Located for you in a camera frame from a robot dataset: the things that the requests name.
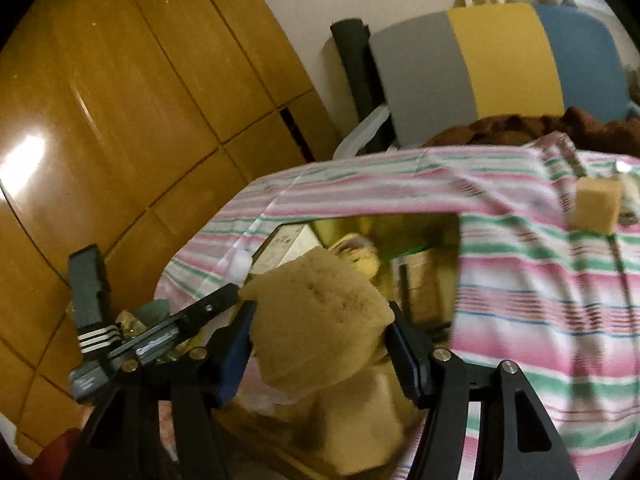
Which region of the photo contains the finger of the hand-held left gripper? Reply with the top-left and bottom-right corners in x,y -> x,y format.
170,282 -> 243,334

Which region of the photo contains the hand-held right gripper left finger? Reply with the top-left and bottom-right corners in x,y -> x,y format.
60,300 -> 258,480

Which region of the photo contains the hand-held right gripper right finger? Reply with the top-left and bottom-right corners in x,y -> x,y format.
385,301 -> 581,480

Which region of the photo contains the cardboard box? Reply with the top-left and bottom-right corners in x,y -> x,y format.
215,212 -> 463,478

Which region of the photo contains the yellow sponge block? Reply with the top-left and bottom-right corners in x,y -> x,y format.
570,180 -> 623,235
240,247 -> 396,396

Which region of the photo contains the beige printed carton box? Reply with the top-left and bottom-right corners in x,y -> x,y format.
252,222 -> 326,276

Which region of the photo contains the person's left forearm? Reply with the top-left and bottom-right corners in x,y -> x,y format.
25,427 -> 88,480

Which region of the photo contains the yellow pink packet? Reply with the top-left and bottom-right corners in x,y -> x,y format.
327,234 -> 381,278

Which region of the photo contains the striped bed sheet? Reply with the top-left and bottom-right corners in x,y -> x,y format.
155,145 -> 640,480

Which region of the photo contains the wooden wardrobe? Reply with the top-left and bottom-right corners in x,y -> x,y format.
0,0 -> 341,461

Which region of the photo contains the white plastic tube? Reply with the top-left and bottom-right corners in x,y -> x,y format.
334,107 -> 393,158

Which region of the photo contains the brown blanket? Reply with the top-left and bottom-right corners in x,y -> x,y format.
425,107 -> 640,158

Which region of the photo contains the black rolled mat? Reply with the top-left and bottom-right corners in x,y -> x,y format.
330,17 -> 396,151

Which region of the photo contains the grey yellow blue headboard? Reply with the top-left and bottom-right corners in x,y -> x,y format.
367,2 -> 633,148

